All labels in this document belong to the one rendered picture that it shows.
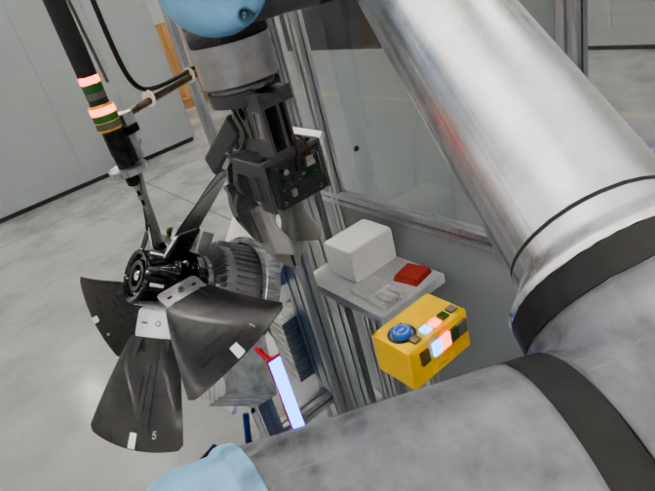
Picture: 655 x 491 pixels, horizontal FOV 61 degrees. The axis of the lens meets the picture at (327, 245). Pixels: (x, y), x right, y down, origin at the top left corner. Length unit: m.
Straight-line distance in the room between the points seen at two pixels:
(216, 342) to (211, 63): 0.61
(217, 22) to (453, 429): 0.30
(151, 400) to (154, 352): 0.10
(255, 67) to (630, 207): 0.37
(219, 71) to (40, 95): 6.11
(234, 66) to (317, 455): 0.40
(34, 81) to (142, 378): 5.54
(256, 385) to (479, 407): 1.06
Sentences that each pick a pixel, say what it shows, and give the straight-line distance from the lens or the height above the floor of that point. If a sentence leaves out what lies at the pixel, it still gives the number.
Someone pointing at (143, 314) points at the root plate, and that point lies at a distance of 1.26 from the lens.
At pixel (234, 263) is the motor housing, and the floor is 1.16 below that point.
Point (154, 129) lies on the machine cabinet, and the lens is 6.96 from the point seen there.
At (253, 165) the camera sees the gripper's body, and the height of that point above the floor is 1.57.
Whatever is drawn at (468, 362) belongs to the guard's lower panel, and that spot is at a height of 0.50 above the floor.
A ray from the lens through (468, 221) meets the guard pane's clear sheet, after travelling 1.49.
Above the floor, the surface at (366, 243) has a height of 0.97.
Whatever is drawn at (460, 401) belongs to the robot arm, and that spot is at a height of 1.61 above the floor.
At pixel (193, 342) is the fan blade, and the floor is 1.16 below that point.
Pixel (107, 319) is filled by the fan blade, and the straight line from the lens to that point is 1.49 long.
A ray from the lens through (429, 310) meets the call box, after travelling 1.10.
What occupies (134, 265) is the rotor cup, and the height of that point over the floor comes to 1.24.
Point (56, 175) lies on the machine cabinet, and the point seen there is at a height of 0.25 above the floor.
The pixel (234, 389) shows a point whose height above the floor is 1.00.
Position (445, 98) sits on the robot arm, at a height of 1.65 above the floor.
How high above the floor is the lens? 1.73
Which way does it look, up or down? 28 degrees down
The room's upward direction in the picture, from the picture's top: 15 degrees counter-clockwise
